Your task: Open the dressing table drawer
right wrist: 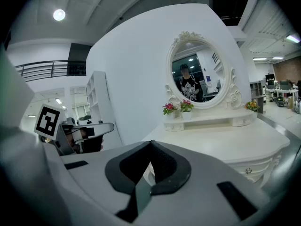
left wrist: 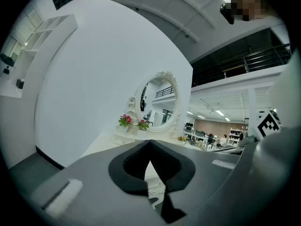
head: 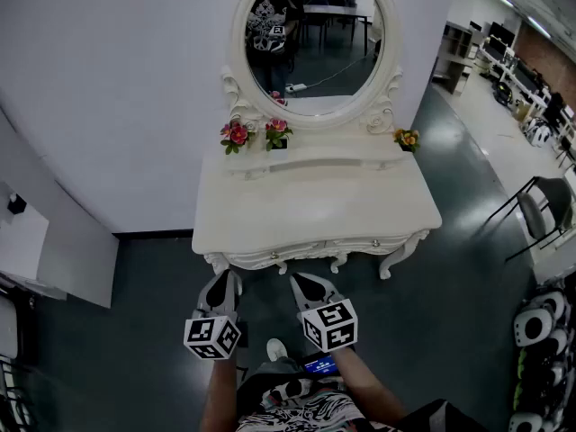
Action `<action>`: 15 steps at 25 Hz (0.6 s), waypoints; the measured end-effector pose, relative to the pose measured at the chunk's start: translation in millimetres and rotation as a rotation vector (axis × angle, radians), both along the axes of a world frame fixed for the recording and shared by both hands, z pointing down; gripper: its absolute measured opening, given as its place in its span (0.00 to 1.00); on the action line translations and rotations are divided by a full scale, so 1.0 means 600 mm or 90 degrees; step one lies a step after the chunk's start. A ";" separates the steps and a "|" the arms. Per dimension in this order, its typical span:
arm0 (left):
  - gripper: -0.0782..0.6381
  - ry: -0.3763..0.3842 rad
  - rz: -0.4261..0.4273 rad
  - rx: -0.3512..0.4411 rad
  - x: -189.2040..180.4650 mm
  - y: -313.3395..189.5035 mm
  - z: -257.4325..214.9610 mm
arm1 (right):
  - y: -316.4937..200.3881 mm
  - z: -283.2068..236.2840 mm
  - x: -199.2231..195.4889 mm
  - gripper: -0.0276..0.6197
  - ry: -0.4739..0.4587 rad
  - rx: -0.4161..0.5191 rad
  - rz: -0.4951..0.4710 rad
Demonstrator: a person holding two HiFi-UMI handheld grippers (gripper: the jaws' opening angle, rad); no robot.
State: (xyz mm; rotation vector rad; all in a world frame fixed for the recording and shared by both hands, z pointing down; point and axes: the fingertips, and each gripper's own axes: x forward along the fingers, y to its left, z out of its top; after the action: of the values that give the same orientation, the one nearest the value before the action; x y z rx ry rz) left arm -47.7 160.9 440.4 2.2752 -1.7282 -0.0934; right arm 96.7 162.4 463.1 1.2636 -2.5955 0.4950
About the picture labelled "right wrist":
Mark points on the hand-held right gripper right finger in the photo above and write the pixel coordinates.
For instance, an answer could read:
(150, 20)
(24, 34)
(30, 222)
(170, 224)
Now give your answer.
(202, 180)

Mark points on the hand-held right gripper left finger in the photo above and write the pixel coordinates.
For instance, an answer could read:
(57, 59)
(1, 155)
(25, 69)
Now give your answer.
(94, 185)

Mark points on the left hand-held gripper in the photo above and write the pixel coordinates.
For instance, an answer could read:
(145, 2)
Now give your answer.
(47, 121)

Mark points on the white shelf unit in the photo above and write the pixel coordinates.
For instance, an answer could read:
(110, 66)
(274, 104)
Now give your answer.
(95, 98)

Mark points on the pink flower potted plant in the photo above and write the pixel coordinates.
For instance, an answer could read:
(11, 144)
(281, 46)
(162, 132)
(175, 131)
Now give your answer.
(169, 109)
(187, 108)

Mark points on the dark metal balcony railing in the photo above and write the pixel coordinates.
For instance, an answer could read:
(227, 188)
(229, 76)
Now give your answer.
(47, 69)

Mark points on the orange flower potted plant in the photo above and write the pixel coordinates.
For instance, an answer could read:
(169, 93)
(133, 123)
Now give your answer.
(252, 106)

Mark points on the grey cubby shelf unit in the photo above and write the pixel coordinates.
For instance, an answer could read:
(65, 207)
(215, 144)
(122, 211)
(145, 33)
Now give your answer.
(256, 93)

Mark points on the white office desk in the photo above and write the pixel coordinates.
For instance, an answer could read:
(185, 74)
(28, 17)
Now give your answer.
(282, 91)

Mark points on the round ceiling lamp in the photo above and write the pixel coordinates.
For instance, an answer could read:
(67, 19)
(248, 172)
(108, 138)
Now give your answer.
(58, 15)

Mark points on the long ceiling light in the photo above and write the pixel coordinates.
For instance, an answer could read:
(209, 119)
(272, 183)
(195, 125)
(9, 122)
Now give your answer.
(293, 38)

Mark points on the oval mirror with ornate frame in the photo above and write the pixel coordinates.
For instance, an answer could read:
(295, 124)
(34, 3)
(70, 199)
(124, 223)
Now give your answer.
(200, 79)

